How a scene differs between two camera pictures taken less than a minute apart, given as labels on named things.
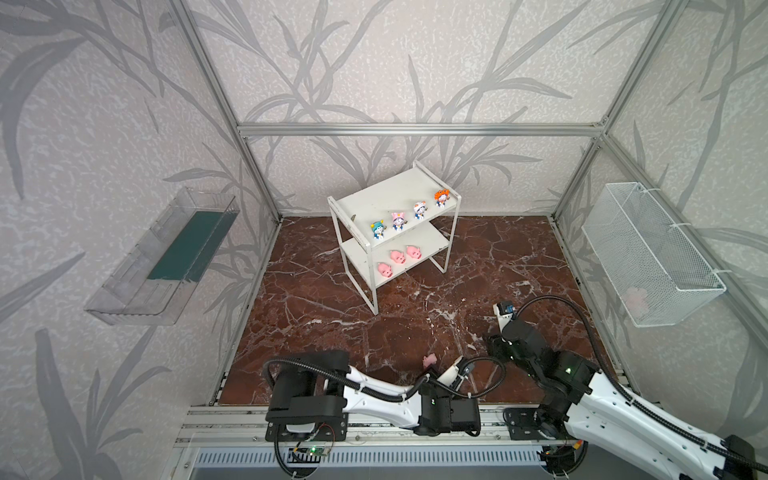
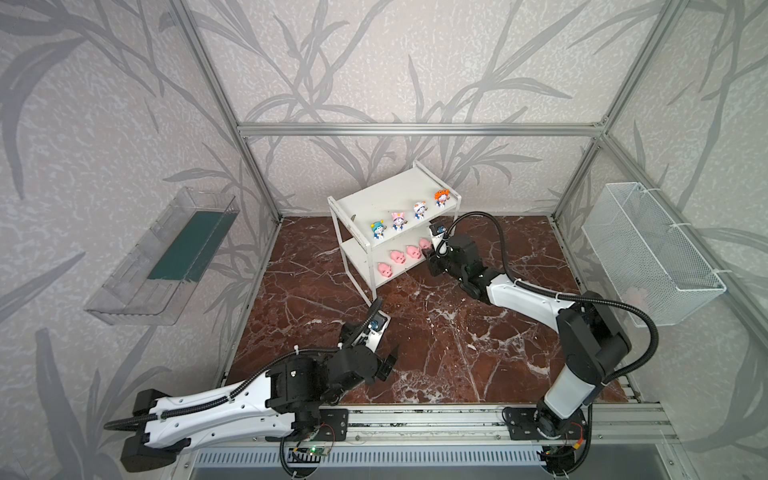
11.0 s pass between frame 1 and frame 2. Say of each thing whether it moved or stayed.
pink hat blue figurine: stayed
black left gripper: moved
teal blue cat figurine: stayed
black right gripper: moved
